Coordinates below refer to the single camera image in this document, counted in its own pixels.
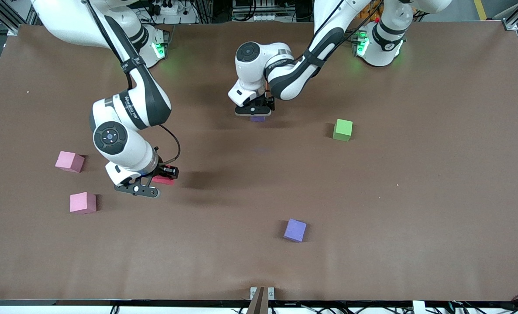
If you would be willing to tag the metal clamp bracket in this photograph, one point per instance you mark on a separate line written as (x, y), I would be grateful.
(253, 292)

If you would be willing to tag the white tag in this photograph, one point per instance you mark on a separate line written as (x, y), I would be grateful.
(419, 307)

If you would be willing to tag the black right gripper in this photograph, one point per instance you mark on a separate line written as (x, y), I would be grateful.
(170, 171)

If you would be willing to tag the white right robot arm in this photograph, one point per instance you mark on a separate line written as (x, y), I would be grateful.
(123, 144)

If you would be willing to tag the brown table cover mat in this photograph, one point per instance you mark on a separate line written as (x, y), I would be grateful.
(372, 196)

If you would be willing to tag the green foam block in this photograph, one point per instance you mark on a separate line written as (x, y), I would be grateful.
(342, 130)

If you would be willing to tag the white power strip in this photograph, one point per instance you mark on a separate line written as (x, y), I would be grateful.
(169, 8)

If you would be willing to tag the red foam block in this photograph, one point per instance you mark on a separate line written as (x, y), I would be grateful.
(162, 180)

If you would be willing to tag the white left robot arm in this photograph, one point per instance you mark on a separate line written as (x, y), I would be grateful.
(285, 78)

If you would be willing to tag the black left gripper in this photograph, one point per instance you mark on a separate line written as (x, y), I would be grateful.
(269, 103)

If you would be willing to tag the purple foam block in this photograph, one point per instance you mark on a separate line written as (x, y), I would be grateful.
(258, 118)
(295, 230)

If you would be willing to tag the light pink foam block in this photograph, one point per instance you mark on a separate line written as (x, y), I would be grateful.
(70, 162)
(83, 203)

